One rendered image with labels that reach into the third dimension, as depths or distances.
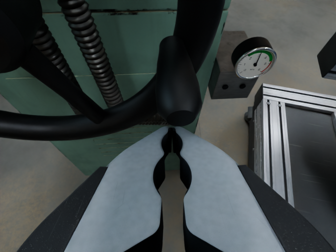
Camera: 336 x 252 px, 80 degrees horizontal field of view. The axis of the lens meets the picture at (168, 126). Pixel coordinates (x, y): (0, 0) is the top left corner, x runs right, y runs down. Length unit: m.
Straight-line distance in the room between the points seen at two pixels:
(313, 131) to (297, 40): 0.95
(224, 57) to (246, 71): 0.07
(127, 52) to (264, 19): 1.59
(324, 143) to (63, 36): 0.89
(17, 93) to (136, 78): 0.25
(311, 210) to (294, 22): 1.48
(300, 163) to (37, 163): 1.07
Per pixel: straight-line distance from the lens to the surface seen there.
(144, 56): 0.39
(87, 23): 0.22
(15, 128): 0.26
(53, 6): 0.36
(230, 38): 0.47
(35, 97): 0.52
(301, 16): 2.08
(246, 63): 0.35
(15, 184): 1.10
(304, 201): 0.82
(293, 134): 0.91
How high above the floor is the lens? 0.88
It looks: 59 degrees down
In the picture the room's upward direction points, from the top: 3 degrees clockwise
